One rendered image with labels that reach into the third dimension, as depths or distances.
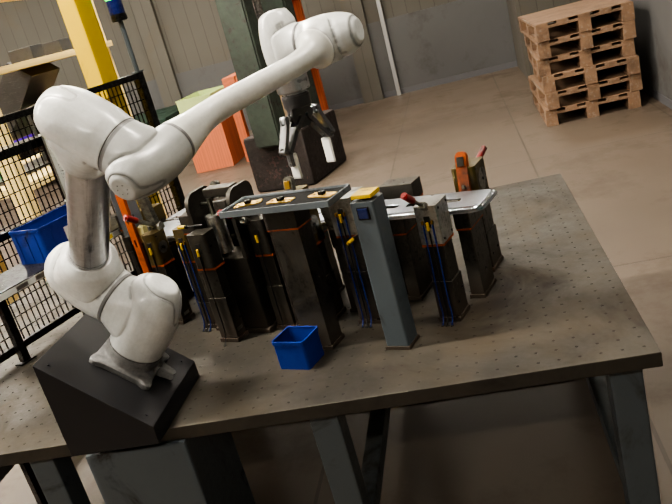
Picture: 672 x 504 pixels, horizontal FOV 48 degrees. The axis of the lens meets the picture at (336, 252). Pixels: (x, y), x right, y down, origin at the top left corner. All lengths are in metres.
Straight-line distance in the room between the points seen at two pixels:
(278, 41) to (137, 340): 0.86
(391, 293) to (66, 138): 0.93
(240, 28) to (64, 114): 5.56
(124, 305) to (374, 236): 0.69
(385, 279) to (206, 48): 10.10
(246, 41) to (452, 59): 4.94
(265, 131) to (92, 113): 5.64
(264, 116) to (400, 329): 5.25
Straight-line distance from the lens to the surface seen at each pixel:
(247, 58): 7.16
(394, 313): 2.08
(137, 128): 1.62
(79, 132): 1.63
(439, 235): 2.11
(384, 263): 2.02
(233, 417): 2.06
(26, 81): 6.06
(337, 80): 11.60
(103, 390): 2.10
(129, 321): 2.08
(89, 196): 1.81
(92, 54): 3.49
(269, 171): 7.44
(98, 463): 2.26
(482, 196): 2.27
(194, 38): 12.01
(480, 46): 11.46
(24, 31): 13.09
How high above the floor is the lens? 1.67
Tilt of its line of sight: 19 degrees down
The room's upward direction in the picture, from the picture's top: 15 degrees counter-clockwise
